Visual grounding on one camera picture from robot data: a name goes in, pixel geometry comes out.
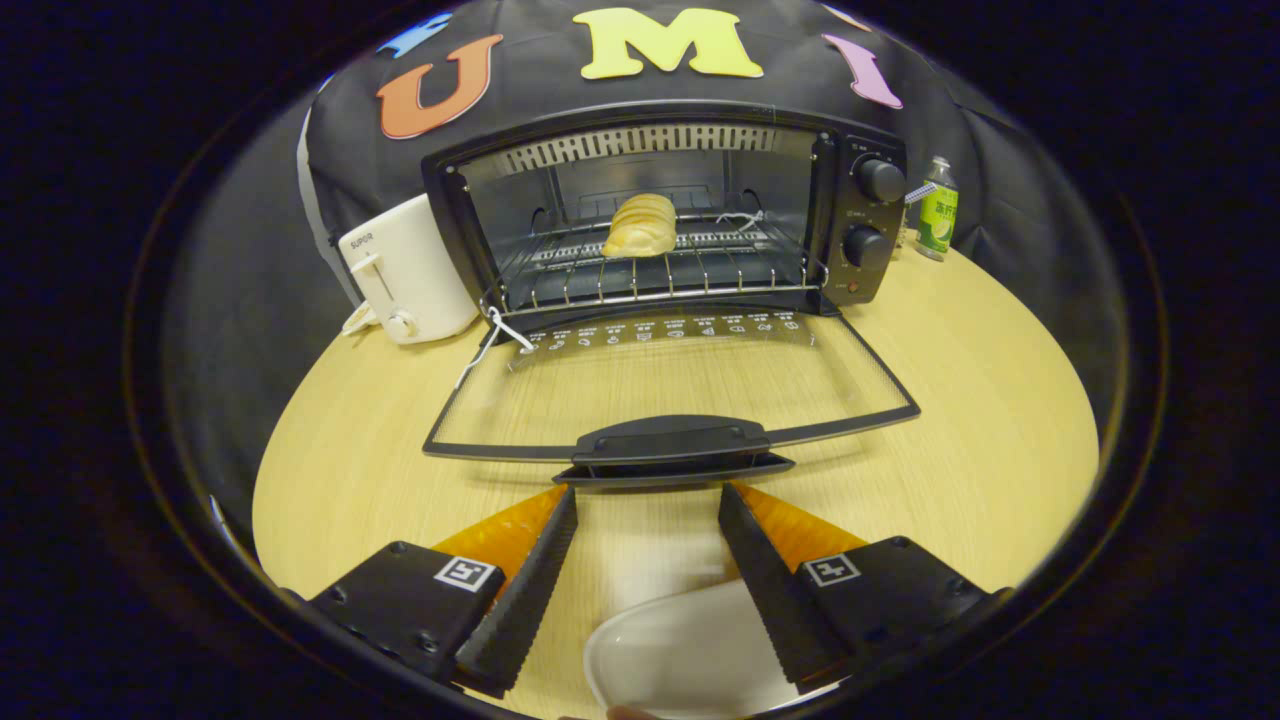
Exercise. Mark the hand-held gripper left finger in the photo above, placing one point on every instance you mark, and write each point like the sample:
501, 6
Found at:
520, 610

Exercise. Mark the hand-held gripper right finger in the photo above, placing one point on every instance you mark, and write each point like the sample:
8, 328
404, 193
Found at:
775, 610

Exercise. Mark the golden bread roll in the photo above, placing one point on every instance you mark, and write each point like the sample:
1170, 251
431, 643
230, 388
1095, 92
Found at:
640, 225

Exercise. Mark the black toaster oven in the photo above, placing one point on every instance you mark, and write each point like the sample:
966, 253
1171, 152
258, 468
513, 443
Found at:
870, 215

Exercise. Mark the white pop-up toaster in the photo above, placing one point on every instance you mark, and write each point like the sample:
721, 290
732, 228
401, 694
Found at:
410, 275

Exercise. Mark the white plate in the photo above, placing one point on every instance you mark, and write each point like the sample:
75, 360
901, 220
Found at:
680, 650

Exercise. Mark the green label drink bottle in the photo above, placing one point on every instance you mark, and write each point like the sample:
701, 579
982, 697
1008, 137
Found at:
938, 215

